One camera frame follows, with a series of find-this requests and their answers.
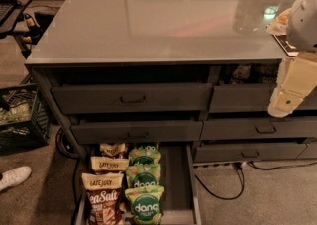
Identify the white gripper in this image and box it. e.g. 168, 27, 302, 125
268, 52, 317, 118

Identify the brown sea salt chip bag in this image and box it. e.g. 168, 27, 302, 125
81, 173, 123, 225

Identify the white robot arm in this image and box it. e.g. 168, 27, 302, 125
266, 0, 317, 118

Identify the top right drawer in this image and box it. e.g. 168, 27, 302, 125
209, 82, 317, 114

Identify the grey cabinet counter unit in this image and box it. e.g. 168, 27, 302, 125
26, 0, 317, 160

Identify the bottom right drawer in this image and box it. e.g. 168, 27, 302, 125
193, 143, 307, 163

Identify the open bottom left drawer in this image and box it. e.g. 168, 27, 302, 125
74, 144, 201, 225

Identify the green dang chip bag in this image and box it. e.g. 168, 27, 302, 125
125, 185, 164, 225
129, 146, 161, 166
126, 164, 161, 188

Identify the top left drawer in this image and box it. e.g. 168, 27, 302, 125
52, 83, 211, 114

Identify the front green dang chip bag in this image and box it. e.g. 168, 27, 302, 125
125, 185, 164, 225

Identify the middle left drawer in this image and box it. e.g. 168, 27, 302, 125
71, 120, 203, 144

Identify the black white fiducial marker board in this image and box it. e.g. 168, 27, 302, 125
273, 35, 299, 56

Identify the black plastic crate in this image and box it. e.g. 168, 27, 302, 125
0, 83, 51, 156

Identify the white sneaker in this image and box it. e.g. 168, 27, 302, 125
0, 166, 32, 191

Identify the black power cable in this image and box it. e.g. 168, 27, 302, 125
194, 160, 317, 201

